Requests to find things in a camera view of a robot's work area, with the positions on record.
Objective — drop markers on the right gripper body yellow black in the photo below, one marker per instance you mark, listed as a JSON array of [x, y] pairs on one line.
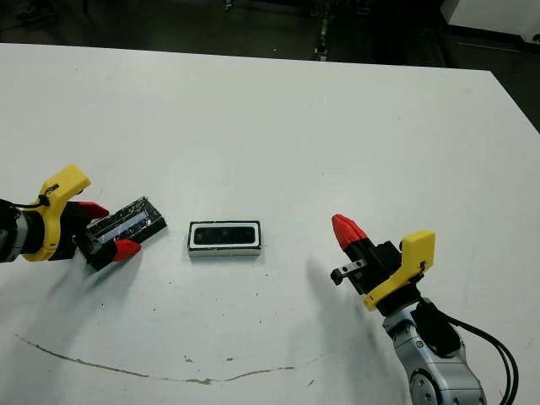
[[388, 266]]

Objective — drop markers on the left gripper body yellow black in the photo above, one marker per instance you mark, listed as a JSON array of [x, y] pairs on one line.
[[50, 228]]

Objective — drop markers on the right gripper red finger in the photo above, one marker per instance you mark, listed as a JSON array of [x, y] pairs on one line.
[[346, 238], [356, 234]]

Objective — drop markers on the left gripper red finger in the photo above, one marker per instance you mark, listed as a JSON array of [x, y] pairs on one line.
[[95, 210], [126, 249]]

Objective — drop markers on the black camera box lid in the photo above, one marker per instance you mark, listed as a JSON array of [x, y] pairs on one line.
[[139, 215]]

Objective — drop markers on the slim black camera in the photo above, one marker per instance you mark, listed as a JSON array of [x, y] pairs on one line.
[[223, 235]]

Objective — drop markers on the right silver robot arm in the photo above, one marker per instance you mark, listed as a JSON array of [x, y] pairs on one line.
[[439, 371]]

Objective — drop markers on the white cabinet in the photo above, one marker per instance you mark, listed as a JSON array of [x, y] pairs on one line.
[[498, 14]]

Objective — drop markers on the white camera box base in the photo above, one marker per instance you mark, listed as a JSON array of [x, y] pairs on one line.
[[223, 252]]

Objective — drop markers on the black metal post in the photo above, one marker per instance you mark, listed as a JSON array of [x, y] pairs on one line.
[[322, 29]]

